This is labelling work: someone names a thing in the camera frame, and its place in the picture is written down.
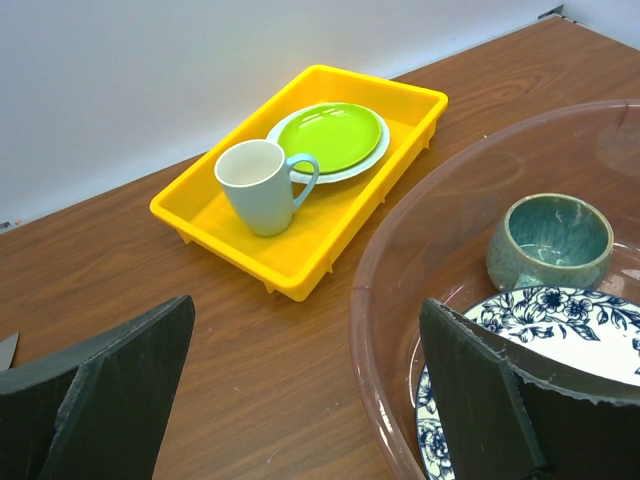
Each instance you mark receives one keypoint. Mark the green plate white rim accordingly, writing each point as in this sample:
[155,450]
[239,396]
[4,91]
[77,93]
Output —
[346,139]

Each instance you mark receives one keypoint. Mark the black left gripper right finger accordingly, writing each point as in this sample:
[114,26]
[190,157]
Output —
[510,413]

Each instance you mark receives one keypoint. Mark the white mug blue handle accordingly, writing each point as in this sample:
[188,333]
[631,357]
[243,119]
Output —
[255,177]

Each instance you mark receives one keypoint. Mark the teal glazed ceramic mug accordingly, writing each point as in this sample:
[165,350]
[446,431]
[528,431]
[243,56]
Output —
[550,239]

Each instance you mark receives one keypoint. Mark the dark blue patterned plate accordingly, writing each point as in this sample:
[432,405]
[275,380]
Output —
[586,329]

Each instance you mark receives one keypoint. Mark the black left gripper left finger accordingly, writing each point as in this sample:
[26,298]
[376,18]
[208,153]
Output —
[97,409]

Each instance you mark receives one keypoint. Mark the clear plastic bin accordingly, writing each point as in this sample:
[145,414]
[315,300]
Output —
[433,243]

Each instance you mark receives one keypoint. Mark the yellow plastic tray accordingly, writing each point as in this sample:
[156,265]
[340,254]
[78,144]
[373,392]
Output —
[294,262]

